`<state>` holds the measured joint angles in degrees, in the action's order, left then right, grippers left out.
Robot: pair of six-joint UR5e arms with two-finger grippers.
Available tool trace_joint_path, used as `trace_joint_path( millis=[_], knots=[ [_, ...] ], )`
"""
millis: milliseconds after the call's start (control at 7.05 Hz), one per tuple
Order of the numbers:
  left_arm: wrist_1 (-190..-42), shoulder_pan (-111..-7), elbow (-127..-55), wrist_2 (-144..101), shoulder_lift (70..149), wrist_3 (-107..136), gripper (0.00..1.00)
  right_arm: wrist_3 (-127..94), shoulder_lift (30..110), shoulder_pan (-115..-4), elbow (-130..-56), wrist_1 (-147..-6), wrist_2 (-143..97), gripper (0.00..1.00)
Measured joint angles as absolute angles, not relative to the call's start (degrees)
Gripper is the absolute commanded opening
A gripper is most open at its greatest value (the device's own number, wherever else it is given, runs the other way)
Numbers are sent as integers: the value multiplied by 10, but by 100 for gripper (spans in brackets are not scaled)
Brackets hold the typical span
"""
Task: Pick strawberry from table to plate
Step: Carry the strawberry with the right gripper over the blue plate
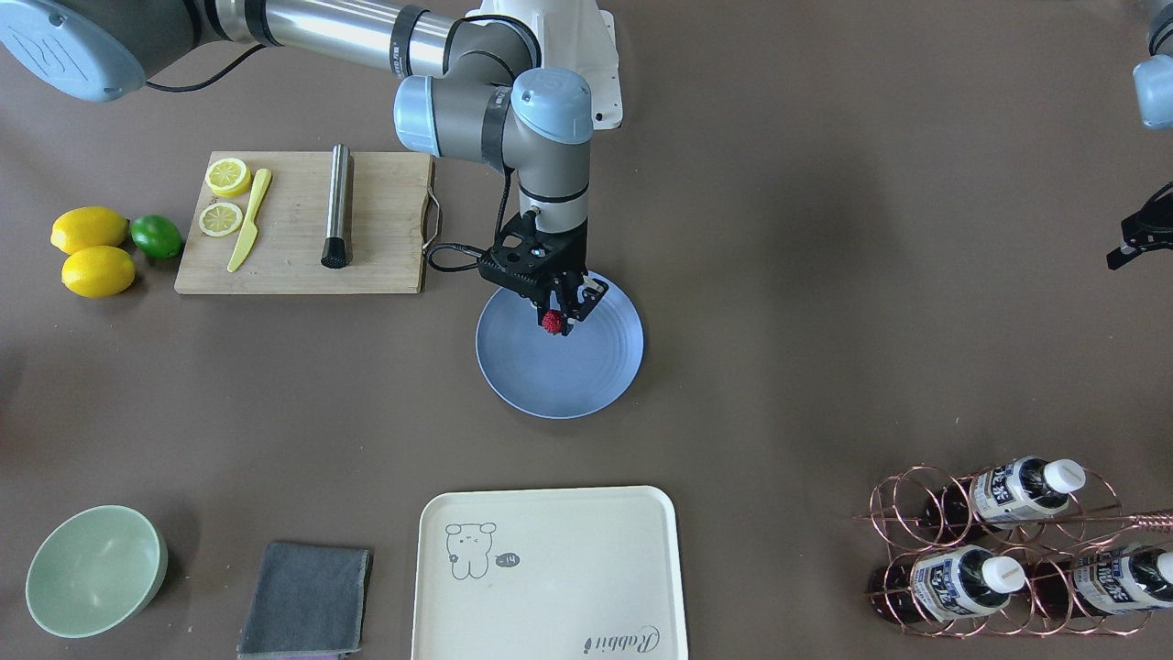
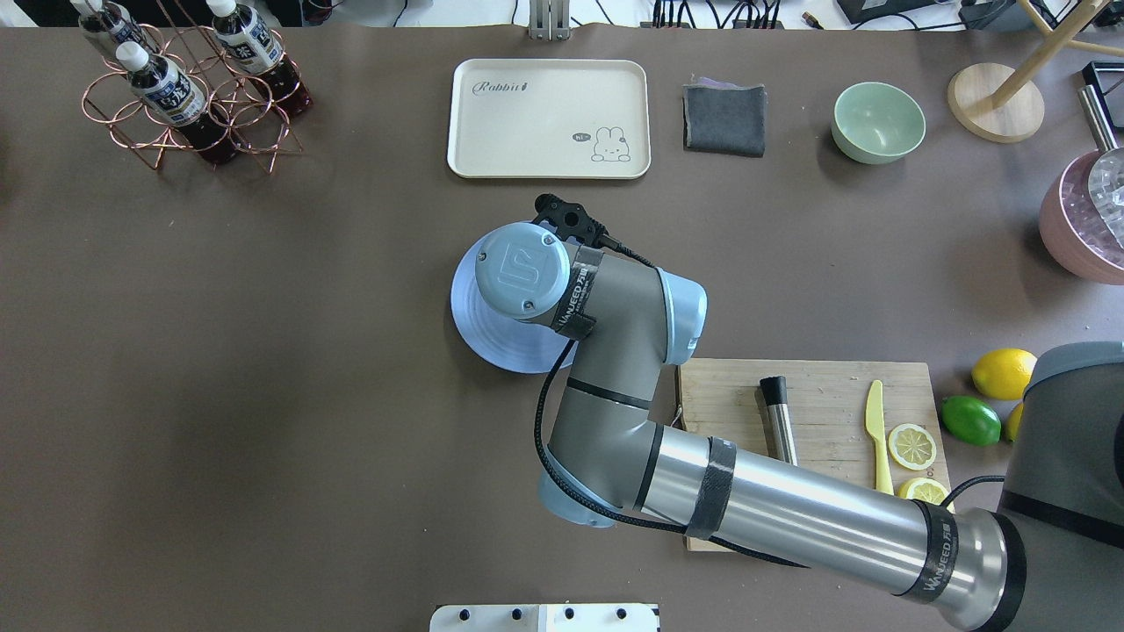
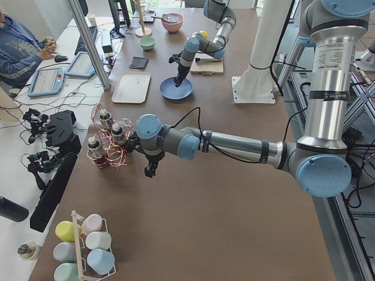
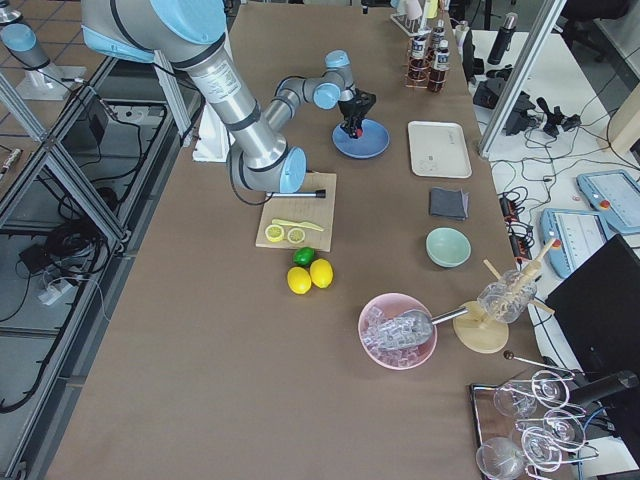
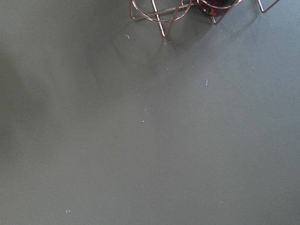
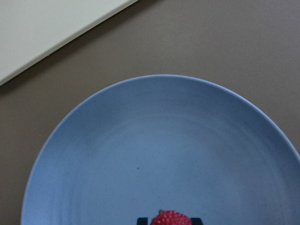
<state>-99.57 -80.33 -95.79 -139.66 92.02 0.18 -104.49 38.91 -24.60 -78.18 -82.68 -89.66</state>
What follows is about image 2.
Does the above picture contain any blue plate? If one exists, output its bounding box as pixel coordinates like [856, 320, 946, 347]
[450, 243, 566, 374]

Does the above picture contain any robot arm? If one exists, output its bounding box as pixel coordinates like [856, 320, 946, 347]
[462, 222, 1121, 631]

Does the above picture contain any cream rectangular tray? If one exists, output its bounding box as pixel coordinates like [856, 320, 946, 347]
[446, 58, 652, 180]

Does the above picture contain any knife on board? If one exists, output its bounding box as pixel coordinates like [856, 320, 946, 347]
[759, 376, 799, 464]

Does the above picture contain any dark grey folded cloth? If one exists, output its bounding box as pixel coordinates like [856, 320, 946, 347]
[682, 76, 769, 159]

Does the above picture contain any wooden cutting board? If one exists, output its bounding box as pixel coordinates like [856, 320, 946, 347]
[674, 358, 954, 553]

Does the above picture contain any yellow plastic knife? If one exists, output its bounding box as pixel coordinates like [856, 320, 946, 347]
[864, 379, 894, 495]

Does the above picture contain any mint green bowl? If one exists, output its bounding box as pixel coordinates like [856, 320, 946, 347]
[831, 83, 926, 165]

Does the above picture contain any lemon slice half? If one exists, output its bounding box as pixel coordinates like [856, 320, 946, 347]
[887, 423, 939, 471]
[896, 477, 950, 506]

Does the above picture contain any sauce bottle middle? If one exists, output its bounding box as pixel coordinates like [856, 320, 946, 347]
[207, 1, 312, 119]

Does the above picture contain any sauce bottle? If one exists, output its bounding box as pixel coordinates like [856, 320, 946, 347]
[116, 40, 241, 165]
[70, 0, 161, 65]
[207, 1, 312, 119]

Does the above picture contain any green lime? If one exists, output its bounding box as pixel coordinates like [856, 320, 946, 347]
[940, 395, 1001, 446]

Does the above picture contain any sauce bottle front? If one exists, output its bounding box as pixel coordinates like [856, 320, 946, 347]
[116, 40, 241, 165]

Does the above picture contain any yellow lemon left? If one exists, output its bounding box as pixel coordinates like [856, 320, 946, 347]
[970, 347, 1037, 401]

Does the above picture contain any wooden cup tree stand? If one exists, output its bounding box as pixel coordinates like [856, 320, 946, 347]
[948, 1, 1123, 143]

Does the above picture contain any pink bowl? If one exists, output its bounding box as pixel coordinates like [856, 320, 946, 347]
[1039, 148, 1123, 285]

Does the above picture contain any sauce bottle back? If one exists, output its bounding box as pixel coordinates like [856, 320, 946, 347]
[70, 0, 161, 65]

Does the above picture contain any metal ice scoop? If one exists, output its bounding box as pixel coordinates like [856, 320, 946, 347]
[1079, 84, 1123, 247]

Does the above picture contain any black mirror tray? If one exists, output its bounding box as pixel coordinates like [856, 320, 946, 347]
[1081, 61, 1123, 132]

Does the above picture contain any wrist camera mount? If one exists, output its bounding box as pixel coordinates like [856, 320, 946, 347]
[532, 193, 623, 253]

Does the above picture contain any aluminium frame post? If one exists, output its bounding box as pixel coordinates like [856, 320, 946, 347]
[529, 0, 571, 40]

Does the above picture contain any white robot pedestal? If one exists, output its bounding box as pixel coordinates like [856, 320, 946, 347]
[429, 601, 661, 631]

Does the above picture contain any copper wire bottle rack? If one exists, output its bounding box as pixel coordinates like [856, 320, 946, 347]
[74, 1, 312, 172]

